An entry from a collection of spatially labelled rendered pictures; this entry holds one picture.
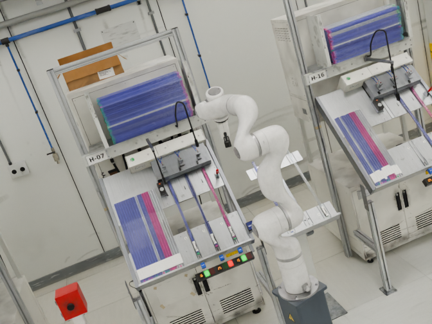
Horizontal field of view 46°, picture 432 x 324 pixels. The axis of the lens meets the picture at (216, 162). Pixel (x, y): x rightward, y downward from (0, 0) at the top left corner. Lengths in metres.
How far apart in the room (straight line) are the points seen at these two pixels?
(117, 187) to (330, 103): 1.43
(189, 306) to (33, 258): 2.00
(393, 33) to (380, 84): 0.35
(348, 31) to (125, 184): 1.66
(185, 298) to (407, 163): 1.58
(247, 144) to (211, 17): 2.71
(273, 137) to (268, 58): 2.78
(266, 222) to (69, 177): 2.75
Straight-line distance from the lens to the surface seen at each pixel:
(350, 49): 3.35
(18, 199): 4.71
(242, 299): 3.40
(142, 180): 3.07
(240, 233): 2.89
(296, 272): 2.31
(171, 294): 3.26
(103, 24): 4.44
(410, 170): 3.22
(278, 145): 2.02
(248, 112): 2.00
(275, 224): 2.17
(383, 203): 3.56
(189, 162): 3.02
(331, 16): 3.50
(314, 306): 2.42
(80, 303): 3.00
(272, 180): 2.07
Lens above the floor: 2.10
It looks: 19 degrees down
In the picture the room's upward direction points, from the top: 18 degrees counter-clockwise
